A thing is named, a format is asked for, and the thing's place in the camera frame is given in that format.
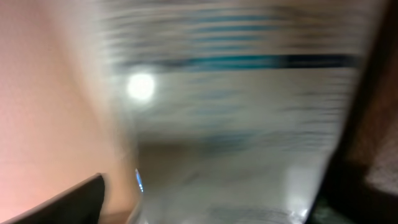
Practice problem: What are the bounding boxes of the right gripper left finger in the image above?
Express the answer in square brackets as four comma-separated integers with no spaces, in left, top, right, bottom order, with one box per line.
[4,173,105,224]

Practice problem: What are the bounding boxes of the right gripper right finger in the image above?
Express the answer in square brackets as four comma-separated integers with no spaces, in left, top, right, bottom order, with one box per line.
[306,1,397,224]

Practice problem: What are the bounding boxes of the white blue paper box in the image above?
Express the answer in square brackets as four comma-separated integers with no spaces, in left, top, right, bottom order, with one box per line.
[98,0,382,223]

